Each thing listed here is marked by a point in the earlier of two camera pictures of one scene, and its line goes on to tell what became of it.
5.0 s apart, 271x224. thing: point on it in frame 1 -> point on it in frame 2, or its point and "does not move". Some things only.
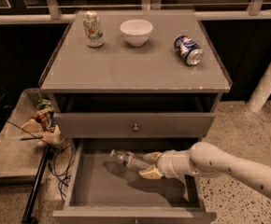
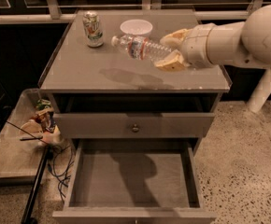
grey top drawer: x=135 y=125 does not move
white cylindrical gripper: x=165 y=164 -> x=197 y=46
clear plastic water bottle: x=131 y=161 -> x=138 y=48
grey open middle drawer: x=103 y=189 does not move
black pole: x=28 y=217 does not move
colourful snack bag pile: x=43 y=125 does not move
